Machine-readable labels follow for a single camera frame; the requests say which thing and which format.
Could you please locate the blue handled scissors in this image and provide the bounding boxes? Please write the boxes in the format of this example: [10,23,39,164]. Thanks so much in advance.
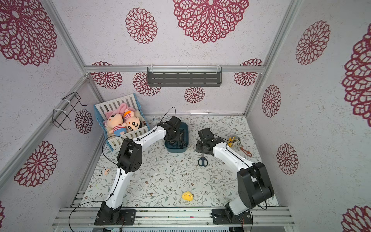
[198,153,208,167]

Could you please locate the teal storage box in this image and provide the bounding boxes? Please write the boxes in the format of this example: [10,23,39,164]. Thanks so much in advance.
[165,122,189,153]

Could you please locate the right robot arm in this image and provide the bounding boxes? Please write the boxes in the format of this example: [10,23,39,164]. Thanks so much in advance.
[196,128,274,218]

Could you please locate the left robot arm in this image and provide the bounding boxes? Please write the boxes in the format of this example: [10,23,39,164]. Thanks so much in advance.
[95,116,181,225]

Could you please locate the yellow toy with glass ball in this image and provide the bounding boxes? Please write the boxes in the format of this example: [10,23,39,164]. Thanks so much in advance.
[227,135,241,148]

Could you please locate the orange hat plush doll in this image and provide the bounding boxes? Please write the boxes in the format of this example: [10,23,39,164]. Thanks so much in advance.
[123,110,143,132]

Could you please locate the red orange small tool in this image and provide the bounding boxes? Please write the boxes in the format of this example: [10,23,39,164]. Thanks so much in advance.
[240,147,253,157]

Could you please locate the yellow plush chick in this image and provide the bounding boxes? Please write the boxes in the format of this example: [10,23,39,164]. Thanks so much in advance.
[182,191,194,202]

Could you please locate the pink plush doll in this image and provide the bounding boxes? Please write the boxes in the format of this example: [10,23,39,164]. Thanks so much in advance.
[104,103,128,136]

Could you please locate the white blue slatted basket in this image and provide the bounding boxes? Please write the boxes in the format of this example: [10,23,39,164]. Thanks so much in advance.
[94,93,149,151]

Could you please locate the small white toy figure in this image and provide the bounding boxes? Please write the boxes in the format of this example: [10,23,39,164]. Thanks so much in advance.
[99,168,111,176]

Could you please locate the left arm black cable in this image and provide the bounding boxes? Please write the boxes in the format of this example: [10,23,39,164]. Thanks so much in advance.
[68,106,177,232]

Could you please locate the grey wall shelf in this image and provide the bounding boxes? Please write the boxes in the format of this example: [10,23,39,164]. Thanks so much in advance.
[146,67,223,88]

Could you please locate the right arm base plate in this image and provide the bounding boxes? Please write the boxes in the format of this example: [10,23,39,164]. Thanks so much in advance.
[211,208,253,225]

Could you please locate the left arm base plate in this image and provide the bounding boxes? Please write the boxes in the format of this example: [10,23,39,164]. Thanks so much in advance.
[94,209,137,226]

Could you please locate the black wire wall rack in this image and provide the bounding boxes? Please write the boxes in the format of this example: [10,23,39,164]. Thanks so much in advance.
[51,91,87,131]

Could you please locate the aluminium front rail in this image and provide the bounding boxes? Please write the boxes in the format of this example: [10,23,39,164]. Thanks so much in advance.
[51,206,296,232]

